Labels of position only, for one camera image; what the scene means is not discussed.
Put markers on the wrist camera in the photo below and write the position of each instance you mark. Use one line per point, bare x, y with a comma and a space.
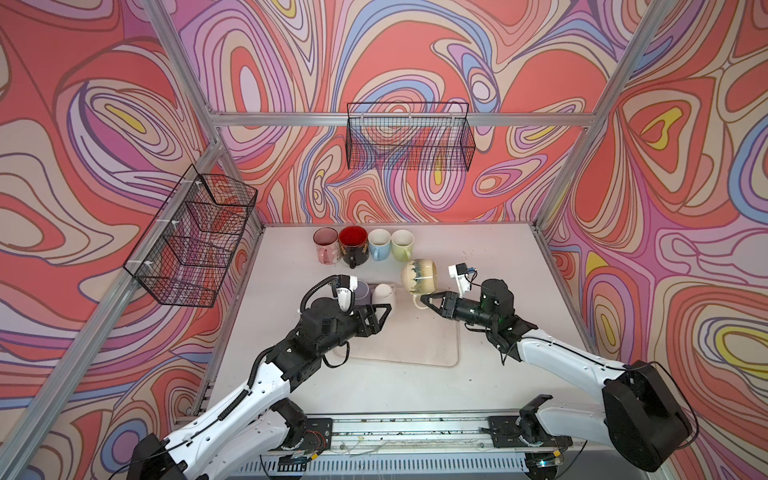
345, 289
464, 277

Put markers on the beige plastic tray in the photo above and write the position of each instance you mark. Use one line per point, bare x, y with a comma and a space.
411, 336

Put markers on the black wire basket left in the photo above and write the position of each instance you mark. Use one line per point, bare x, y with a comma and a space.
201, 225

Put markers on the light blue mug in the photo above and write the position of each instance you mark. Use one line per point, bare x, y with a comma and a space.
379, 241

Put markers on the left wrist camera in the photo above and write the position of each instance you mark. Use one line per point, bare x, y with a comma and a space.
345, 289

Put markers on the black wire basket back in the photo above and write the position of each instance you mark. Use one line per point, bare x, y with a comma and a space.
413, 136

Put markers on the black skull mug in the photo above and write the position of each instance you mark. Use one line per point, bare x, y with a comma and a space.
354, 246

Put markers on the green mug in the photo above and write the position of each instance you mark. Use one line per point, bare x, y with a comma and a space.
402, 243

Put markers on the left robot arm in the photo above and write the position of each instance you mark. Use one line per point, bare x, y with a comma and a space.
258, 416

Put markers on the pink mug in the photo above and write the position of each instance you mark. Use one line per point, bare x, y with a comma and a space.
326, 241

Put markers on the aluminium front rail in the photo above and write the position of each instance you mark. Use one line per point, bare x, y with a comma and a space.
419, 432

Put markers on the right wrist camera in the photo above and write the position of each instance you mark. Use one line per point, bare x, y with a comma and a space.
464, 277

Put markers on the white mug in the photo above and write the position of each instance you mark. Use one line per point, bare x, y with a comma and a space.
384, 293

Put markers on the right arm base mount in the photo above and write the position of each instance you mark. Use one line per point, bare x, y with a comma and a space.
521, 432

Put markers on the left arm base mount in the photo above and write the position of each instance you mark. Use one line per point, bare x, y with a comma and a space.
314, 435

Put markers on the black wire basket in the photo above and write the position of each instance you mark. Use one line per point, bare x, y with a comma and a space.
413, 136
201, 225

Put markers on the beige ceramic teapot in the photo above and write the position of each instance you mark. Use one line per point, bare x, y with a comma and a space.
419, 277

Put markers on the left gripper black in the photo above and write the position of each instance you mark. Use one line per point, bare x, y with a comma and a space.
368, 318

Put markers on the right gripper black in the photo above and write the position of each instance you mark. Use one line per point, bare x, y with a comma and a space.
448, 305

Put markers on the purple mug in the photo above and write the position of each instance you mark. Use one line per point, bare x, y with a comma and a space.
362, 294

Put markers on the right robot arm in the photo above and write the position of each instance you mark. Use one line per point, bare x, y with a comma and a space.
633, 410

